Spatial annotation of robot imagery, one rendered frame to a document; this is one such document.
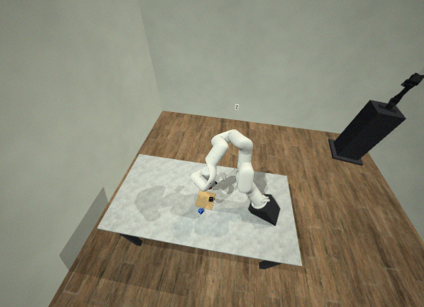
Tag tan flat mat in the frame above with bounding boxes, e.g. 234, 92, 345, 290
195, 190, 215, 210

